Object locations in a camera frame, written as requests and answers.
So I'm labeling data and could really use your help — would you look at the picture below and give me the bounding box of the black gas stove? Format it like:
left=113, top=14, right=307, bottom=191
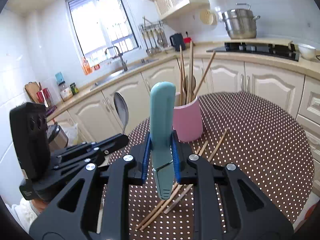
left=206, top=42, right=299, bottom=62

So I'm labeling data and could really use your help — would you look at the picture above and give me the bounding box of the wooden chopstick in cup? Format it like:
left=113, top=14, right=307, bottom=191
left=180, top=45, right=185, bottom=106

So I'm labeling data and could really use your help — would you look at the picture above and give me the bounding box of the black electric kettle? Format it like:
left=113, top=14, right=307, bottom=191
left=169, top=33, right=186, bottom=51

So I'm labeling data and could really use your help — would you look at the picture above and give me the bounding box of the black camera box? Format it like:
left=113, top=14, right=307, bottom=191
left=9, top=102, right=50, bottom=181

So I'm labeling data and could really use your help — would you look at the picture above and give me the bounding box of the steel sink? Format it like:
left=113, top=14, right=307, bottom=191
left=90, top=59, right=158, bottom=90

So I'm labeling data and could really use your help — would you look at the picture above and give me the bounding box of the red container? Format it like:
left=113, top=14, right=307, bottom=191
left=183, top=37, right=191, bottom=43

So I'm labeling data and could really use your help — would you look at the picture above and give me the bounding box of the left hand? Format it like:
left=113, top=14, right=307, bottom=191
left=29, top=198, right=49, bottom=215

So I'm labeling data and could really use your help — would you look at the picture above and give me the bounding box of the teal sheathed knife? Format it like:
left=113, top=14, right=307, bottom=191
left=150, top=81, right=176, bottom=200

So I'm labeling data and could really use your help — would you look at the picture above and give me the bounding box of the window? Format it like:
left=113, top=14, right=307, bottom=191
left=67, top=0, right=138, bottom=67

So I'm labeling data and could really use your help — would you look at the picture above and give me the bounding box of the kitchen faucet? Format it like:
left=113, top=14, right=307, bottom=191
left=105, top=46, right=128, bottom=72

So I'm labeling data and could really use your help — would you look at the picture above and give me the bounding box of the round wall trivet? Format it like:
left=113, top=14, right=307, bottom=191
left=199, top=9, right=217, bottom=25

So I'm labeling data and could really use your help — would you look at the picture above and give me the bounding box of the metal spoon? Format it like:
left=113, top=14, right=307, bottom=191
left=113, top=92, right=129, bottom=134

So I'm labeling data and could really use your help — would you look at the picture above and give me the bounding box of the brown polka dot tablecloth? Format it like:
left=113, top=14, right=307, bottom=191
left=96, top=91, right=315, bottom=240

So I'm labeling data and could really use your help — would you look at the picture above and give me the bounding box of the steel steamer pot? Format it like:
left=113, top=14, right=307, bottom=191
left=222, top=3, right=260, bottom=40

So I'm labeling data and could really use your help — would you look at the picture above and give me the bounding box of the white bowl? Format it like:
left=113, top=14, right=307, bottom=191
left=298, top=43, right=316, bottom=61

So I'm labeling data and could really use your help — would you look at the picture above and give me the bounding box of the pink utensil cup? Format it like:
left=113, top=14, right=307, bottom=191
left=172, top=93, right=203, bottom=142

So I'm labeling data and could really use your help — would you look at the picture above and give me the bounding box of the hanging utensil rack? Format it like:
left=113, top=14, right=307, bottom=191
left=139, top=16, right=169, bottom=56

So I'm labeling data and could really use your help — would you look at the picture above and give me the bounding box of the orange bottle on sill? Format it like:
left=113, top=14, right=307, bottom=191
left=82, top=57, right=93, bottom=75

